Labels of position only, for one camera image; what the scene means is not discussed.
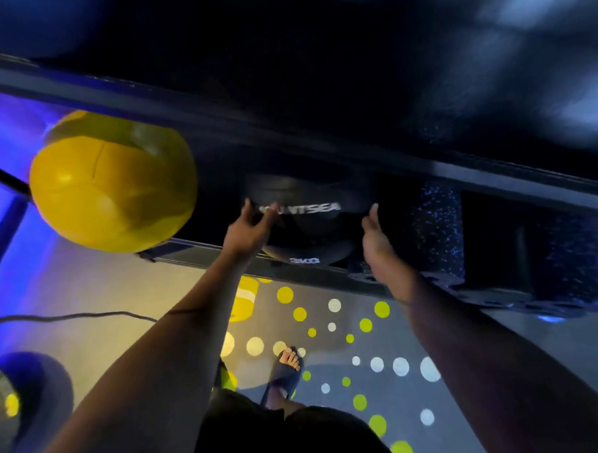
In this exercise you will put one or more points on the person's left hand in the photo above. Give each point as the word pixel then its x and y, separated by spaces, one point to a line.
pixel 245 236

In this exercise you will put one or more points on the person's right hand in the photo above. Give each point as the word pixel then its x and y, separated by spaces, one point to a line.
pixel 379 250

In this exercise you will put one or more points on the person's left thumb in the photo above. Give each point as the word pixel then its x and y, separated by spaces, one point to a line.
pixel 247 210

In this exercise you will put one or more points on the person's right fingers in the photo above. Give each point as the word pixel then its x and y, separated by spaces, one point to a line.
pixel 374 219

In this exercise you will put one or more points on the black medicine ball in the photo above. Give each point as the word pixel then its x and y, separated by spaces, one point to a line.
pixel 313 223

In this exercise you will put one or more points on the person's right forearm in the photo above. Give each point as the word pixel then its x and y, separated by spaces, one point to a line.
pixel 498 373

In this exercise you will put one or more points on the person's left forearm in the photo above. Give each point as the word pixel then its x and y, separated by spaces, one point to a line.
pixel 157 368

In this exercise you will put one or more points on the yellow medicine ball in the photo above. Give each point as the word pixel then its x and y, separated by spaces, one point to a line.
pixel 109 187

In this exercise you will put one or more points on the person's foot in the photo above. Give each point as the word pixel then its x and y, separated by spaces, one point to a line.
pixel 290 358

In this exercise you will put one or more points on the black metal ball rack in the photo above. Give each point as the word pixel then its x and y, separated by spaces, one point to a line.
pixel 125 102

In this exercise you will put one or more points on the dark blue slipper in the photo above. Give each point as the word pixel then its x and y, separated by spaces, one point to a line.
pixel 285 380

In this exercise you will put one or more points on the person's black shorts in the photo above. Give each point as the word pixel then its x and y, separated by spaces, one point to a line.
pixel 288 439

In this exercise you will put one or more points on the gray ball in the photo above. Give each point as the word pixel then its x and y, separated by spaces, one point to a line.
pixel 34 393

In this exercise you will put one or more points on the blue exercise ball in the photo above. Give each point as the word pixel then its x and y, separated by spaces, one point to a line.
pixel 28 23

